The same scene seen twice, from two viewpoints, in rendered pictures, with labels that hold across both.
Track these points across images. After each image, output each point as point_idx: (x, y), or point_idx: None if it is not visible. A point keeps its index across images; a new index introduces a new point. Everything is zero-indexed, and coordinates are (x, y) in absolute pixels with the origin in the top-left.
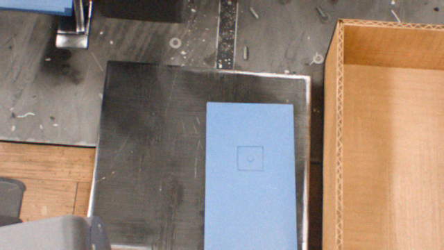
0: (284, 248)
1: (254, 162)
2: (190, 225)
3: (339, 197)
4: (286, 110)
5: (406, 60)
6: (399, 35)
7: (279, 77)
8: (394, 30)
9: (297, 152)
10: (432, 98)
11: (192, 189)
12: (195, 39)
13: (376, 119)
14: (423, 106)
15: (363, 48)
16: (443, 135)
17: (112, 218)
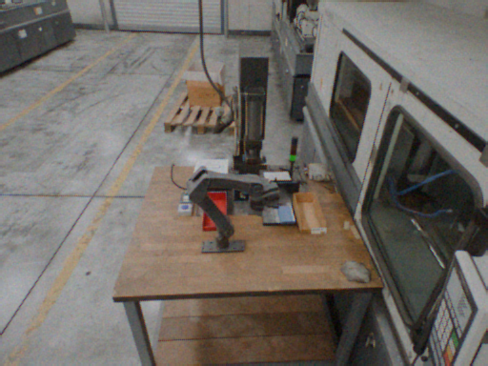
0: (292, 220)
1: (285, 212)
2: (277, 219)
3: (298, 210)
4: (288, 206)
5: (304, 200)
6: (302, 194)
7: (286, 203)
8: (301, 193)
9: (291, 211)
10: (309, 205)
11: (276, 215)
12: None
13: (301, 208)
14: (308, 206)
15: (297, 198)
16: (312, 209)
17: (266, 219)
